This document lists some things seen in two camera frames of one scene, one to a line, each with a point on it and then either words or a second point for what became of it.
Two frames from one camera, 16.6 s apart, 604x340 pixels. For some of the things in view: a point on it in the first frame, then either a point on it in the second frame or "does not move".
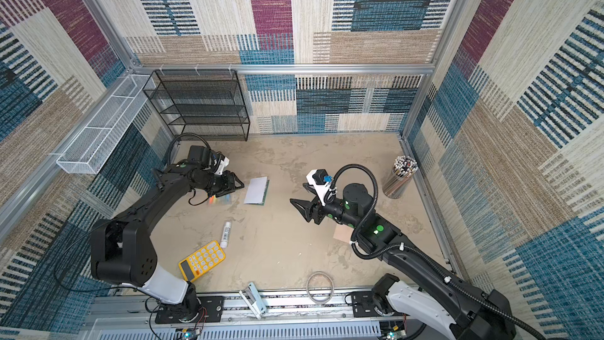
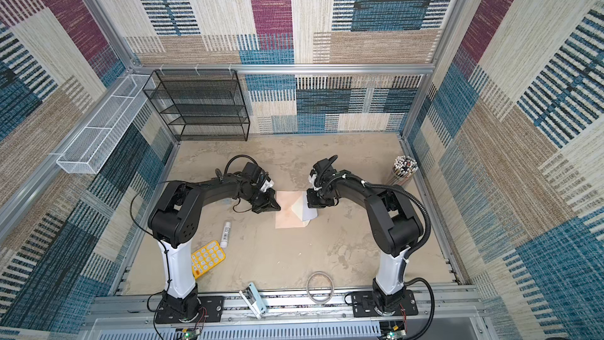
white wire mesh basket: x=90 y=149 does not move
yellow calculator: x=201 y=261 does not move
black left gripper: x=229 y=183 -> x=267 y=206
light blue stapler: x=254 y=300 does not move
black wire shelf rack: x=205 y=104 does not move
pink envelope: x=343 y=232 -> x=290 y=215
